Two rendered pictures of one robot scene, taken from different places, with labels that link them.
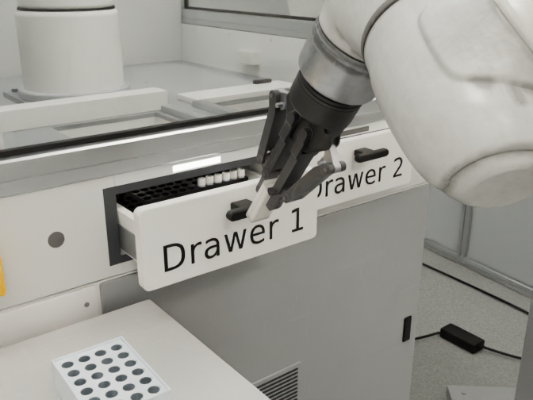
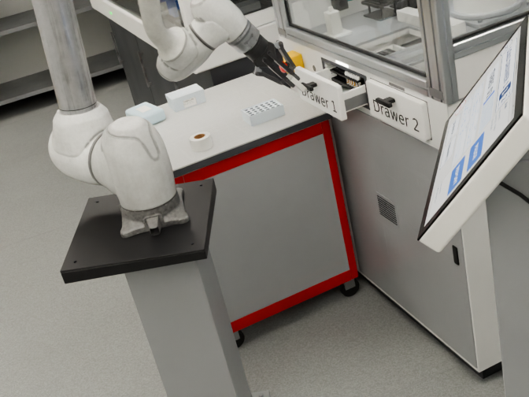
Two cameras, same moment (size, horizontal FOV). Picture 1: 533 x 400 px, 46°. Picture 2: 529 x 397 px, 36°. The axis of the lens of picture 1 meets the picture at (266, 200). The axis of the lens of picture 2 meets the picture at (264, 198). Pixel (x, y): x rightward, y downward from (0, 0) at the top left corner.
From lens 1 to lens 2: 2.71 m
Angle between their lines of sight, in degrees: 97
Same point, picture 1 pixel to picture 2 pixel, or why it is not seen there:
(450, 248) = not seen: outside the picture
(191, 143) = (340, 53)
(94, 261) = not seen: hidden behind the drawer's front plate
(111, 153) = (319, 44)
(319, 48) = not seen: hidden behind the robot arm
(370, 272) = (423, 186)
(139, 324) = (310, 112)
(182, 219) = (302, 77)
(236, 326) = (367, 154)
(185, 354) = (286, 122)
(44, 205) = (310, 53)
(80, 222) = (318, 65)
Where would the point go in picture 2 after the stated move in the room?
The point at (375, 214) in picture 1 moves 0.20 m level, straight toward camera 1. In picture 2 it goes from (419, 150) to (351, 150)
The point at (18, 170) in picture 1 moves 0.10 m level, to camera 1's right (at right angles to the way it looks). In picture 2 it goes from (303, 38) to (297, 47)
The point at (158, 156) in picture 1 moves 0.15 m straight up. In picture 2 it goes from (330, 53) to (322, 6)
